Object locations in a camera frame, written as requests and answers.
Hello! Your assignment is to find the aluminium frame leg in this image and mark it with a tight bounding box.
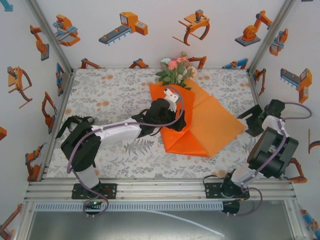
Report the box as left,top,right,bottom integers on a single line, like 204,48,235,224
284,199,310,240
13,201,35,240

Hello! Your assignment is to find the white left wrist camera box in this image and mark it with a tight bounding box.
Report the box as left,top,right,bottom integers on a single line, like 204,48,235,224
163,86,181,111

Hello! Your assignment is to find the aluminium frame post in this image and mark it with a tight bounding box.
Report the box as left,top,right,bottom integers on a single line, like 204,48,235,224
24,0,75,73
247,0,297,75

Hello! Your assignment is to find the small black controller box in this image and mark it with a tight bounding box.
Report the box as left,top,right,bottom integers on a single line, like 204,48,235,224
221,201,241,215

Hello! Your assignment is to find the aluminium frame rail with grooves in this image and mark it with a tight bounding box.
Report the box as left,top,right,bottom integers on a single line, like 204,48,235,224
23,180,298,202

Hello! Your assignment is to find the orange wrapping paper sheet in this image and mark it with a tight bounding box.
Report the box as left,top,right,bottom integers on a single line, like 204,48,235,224
149,79,246,158

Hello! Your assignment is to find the white slotted cable duct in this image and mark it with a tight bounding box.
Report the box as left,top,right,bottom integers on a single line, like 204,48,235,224
34,201,224,212

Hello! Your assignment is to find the aluminium side rail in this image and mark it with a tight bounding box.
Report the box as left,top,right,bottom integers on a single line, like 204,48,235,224
37,69,76,182
246,68,286,181

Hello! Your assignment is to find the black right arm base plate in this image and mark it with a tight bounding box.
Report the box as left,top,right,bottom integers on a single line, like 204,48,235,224
204,182,250,200

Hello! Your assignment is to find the floral print table cloth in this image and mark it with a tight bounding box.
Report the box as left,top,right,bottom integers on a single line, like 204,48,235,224
46,67,280,180

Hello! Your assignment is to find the fake flower bouquet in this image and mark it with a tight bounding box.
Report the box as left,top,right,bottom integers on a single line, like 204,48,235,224
155,51,198,91

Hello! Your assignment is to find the small circuit board with LED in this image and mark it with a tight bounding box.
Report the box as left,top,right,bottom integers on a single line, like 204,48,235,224
83,199,104,211

